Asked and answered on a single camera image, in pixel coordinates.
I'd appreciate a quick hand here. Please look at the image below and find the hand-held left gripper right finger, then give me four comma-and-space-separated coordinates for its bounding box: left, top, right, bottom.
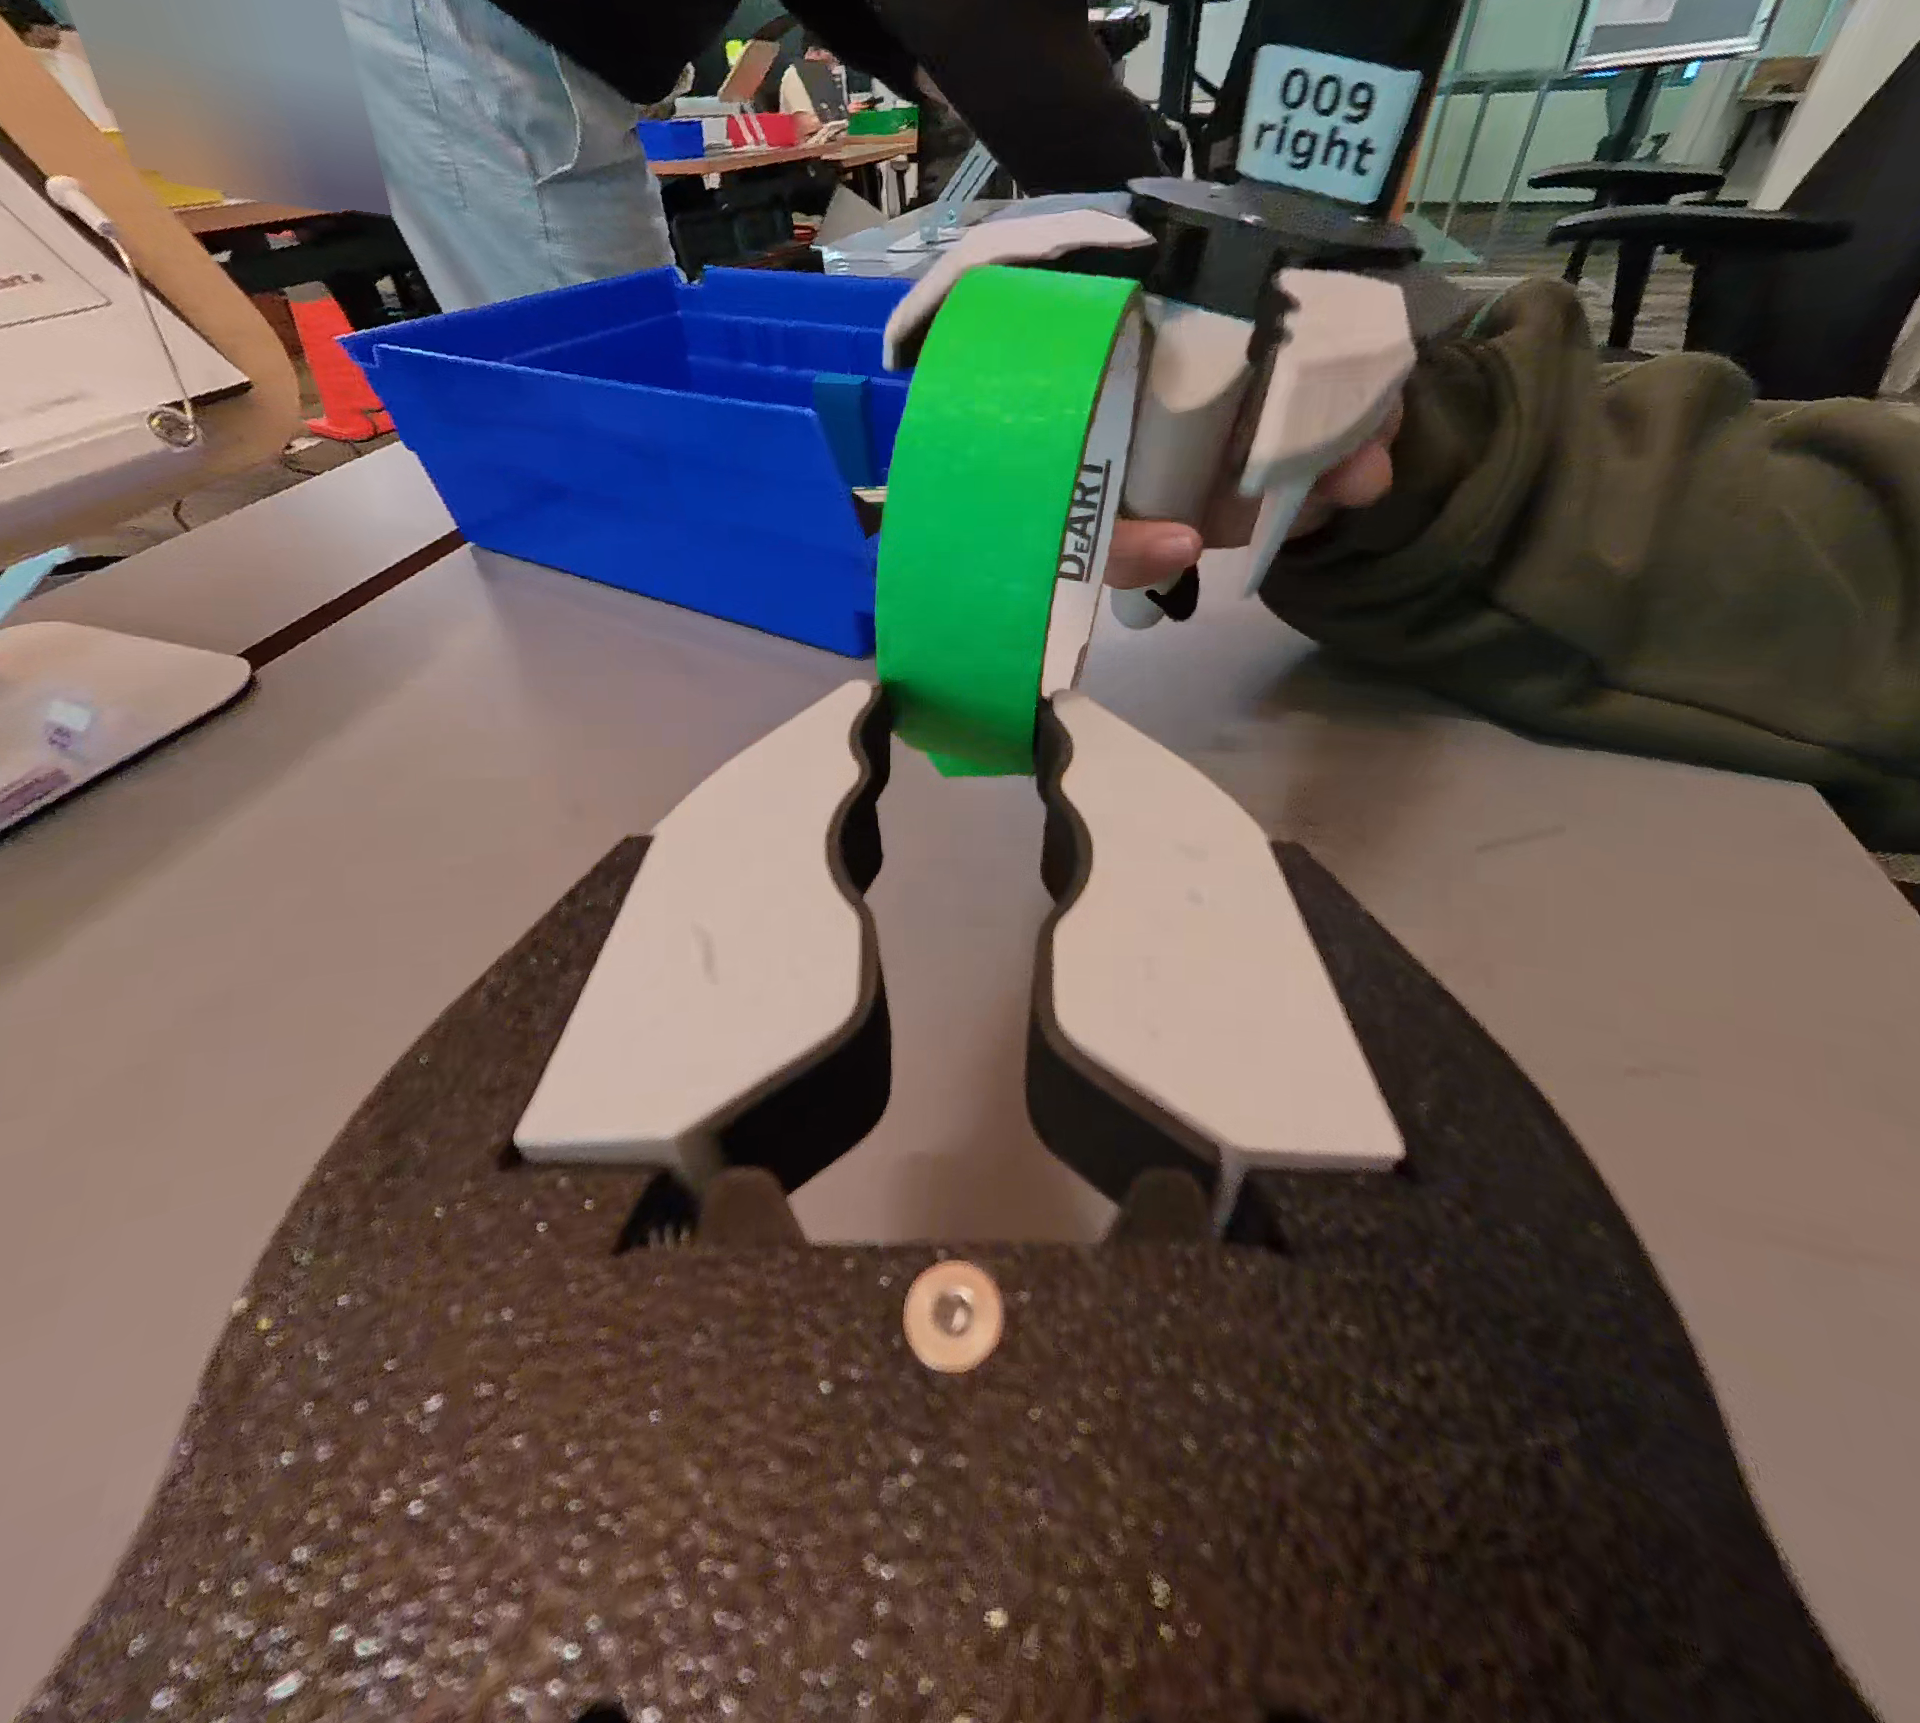
1026, 688, 1409, 1230

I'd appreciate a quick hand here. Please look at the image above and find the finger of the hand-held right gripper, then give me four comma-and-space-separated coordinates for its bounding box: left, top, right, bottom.
1237, 268, 1421, 600
883, 196, 1161, 372

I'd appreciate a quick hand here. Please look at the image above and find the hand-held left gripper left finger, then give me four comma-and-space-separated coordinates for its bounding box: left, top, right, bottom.
512, 680, 892, 1192

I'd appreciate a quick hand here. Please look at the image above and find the blue rectangular block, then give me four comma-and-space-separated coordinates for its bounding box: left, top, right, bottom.
814, 370, 876, 496

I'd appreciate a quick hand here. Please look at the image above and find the green tape roll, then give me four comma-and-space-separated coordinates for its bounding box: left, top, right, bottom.
875, 266, 1150, 780

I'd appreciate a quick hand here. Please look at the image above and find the person's right forearm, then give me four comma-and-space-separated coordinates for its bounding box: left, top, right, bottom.
1260, 280, 1920, 856

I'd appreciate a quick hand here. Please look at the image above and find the person's right hand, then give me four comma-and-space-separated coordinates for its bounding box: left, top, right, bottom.
1107, 410, 1405, 588

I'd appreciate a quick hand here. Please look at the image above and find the black office chair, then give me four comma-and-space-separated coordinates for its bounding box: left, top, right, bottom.
1527, 28, 1920, 406

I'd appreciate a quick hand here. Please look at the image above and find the orange cone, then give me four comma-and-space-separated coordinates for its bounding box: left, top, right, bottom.
289, 298, 396, 438

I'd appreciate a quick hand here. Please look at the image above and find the wooden display board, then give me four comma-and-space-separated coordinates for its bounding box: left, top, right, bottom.
0, 20, 303, 570

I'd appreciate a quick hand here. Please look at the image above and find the printed instruction sheet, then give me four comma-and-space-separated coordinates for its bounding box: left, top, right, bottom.
0, 156, 250, 472

